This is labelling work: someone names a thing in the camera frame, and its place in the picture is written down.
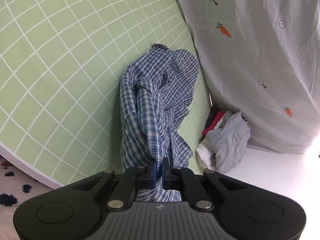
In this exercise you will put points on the white folded garment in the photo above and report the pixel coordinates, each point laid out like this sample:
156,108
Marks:
205,155

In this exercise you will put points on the green grid cutting mat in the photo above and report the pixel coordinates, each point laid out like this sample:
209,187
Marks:
61,63

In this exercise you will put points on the white carrot print sheet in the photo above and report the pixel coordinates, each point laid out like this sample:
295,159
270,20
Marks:
262,57

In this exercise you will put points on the grey folded garment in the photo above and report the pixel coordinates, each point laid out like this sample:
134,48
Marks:
228,143

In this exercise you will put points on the blue white plaid shirt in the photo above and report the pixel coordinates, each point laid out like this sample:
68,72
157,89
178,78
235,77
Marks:
155,93

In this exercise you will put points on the white spotted fluffy rug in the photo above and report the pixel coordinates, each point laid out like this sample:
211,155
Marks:
15,188

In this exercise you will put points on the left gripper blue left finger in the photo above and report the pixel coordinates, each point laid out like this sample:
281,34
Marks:
129,183

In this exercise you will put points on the red knitted garment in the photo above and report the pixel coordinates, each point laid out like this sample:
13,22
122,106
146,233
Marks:
214,122

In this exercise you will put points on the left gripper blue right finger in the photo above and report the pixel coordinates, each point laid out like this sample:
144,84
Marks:
189,185

